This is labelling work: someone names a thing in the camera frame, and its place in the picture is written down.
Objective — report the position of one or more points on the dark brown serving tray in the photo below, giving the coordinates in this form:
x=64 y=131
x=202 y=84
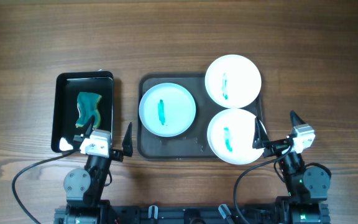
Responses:
x=193 y=143

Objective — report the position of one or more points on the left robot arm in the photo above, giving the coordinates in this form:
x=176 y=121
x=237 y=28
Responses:
x=84 y=186

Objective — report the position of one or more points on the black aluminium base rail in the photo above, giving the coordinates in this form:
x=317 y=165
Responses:
x=191 y=214

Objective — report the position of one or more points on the green yellow sponge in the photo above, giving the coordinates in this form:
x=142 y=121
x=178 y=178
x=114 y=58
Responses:
x=87 y=105

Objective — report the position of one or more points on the black rectangular water tray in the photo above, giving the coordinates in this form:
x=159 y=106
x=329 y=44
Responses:
x=66 y=113

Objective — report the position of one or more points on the white plate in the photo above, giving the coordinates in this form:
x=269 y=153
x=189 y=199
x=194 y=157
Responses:
x=233 y=81
x=230 y=135
x=167 y=109

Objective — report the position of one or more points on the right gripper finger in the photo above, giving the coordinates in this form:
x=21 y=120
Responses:
x=260 y=139
x=295 y=119

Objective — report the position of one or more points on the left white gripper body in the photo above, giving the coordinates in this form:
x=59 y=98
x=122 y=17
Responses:
x=109 y=152

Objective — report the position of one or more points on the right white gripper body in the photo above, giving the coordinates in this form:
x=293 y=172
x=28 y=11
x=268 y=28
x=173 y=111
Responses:
x=285 y=149

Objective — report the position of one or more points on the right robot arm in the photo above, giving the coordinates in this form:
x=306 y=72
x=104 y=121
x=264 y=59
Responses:
x=307 y=184

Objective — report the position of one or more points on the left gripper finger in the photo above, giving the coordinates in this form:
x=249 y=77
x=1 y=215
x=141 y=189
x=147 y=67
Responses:
x=127 y=146
x=88 y=127

